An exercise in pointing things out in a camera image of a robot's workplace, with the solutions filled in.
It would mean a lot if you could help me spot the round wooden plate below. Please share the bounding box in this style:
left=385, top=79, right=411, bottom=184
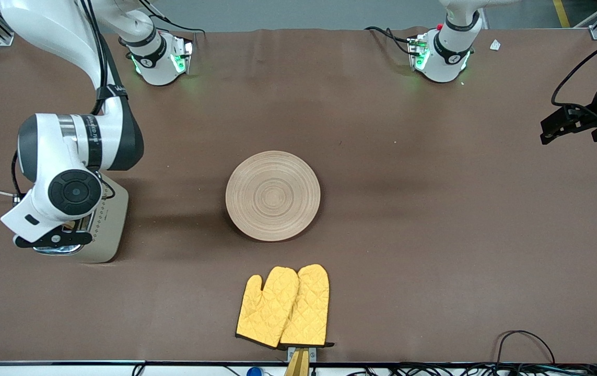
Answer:
left=225, top=150, right=322, bottom=242

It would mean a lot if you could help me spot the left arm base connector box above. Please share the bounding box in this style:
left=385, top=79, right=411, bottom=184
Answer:
left=407, top=33, right=430, bottom=72

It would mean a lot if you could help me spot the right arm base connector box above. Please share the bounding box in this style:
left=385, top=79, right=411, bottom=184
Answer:
left=170, top=35, right=195, bottom=75

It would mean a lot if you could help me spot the beige and chrome toaster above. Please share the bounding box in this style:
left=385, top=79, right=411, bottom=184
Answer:
left=31, top=172, right=130, bottom=264

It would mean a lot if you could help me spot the yellow quilted oven mitt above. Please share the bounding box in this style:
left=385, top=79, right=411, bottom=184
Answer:
left=279, top=264, right=334, bottom=348
left=236, top=266, right=300, bottom=349

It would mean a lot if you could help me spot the wooden stick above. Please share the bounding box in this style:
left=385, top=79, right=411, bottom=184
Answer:
left=285, top=349, right=311, bottom=376

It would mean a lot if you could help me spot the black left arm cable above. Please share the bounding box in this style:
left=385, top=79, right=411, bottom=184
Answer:
left=551, top=29, right=597, bottom=113

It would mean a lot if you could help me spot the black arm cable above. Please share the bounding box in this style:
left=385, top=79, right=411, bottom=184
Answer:
left=10, top=0, right=122, bottom=203
left=551, top=29, right=597, bottom=113

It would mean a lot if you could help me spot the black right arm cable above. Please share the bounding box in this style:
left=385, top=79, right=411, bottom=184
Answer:
left=10, top=0, right=122, bottom=203

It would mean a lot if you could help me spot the black left base cable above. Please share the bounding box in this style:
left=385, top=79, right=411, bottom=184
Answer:
left=365, top=26, right=415, bottom=56

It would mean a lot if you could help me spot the black base cable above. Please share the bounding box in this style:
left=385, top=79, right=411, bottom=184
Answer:
left=365, top=26, right=415, bottom=56
left=142, top=0, right=206, bottom=36

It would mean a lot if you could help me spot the black looped floor cable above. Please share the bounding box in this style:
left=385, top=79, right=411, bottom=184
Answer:
left=496, top=330, right=556, bottom=366

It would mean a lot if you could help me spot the black right base cable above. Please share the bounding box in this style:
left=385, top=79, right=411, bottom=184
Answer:
left=142, top=0, right=206, bottom=36

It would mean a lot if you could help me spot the black cable bundle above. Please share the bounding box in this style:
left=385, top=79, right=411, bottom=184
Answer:
left=345, top=362, right=597, bottom=376

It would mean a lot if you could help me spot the grey metal bracket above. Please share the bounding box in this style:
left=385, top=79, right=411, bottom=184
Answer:
left=287, top=346, right=318, bottom=364

